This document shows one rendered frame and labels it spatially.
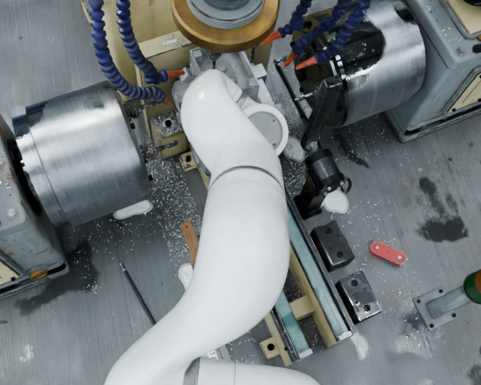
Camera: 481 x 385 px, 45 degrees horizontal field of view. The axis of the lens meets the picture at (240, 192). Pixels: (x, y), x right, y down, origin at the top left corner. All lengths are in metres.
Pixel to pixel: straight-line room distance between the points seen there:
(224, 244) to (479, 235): 1.07
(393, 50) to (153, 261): 0.69
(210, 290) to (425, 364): 0.94
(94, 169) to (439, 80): 0.73
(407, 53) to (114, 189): 0.64
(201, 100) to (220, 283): 0.33
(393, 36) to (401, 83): 0.10
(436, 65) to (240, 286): 0.89
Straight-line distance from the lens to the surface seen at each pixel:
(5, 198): 1.08
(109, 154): 1.08
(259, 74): 1.25
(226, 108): 0.77
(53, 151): 1.09
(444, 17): 1.32
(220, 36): 0.97
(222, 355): 1.06
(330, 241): 1.35
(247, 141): 0.73
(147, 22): 1.30
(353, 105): 1.23
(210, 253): 0.54
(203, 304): 0.54
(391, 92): 1.27
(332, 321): 1.25
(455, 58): 1.27
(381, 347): 1.39
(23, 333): 1.38
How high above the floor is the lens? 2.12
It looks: 69 degrees down
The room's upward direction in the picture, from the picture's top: 10 degrees clockwise
